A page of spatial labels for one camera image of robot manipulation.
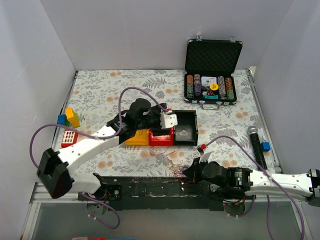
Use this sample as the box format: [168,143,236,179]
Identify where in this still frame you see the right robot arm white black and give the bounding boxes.
[183,158,320,207]

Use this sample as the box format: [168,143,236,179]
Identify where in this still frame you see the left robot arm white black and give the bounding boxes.
[37,98,178,200]

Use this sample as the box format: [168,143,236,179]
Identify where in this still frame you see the yellow plastic bin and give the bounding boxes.
[124,129,149,146]

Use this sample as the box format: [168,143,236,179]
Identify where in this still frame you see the red plastic bin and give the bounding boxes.
[148,127,174,147]

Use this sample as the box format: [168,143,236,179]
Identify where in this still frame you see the black plastic bin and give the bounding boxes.
[173,110,199,147]

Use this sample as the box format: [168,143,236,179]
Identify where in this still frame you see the floral patterned table mat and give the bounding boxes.
[67,69,268,177]

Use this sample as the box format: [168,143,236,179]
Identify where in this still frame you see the black handheld microphone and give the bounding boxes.
[247,126,268,170]

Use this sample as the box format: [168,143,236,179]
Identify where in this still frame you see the small blue block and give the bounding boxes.
[261,141,271,152]

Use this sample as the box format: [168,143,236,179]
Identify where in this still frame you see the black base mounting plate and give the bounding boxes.
[77,176,258,212]

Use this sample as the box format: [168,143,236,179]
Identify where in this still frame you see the black poker chip case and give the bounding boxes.
[183,36,243,110]

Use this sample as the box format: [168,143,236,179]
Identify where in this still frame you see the stacked colourful toy bricks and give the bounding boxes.
[57,107,81,128]

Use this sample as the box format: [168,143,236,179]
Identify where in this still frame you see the red white toy brick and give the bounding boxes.
[61,129,79,148]

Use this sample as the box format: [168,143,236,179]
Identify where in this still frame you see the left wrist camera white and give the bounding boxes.
[160,112,178,129]

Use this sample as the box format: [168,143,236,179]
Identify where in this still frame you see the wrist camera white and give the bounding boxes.
[160,112,178,129]
[197,144,212,163]

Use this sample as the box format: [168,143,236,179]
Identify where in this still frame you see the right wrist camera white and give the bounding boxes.
[197,144,212,163]

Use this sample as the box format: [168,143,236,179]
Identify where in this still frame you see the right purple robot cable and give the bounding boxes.
[201,135,306,240]

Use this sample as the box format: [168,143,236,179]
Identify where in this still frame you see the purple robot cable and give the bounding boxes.
[201,135,306,240]
[29,86,173,230]

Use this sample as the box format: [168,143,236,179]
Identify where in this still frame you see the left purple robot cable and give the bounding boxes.
[29,86,173,230]

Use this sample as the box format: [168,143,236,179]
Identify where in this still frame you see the aluminium frame rail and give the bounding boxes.
[29,182,87,204]

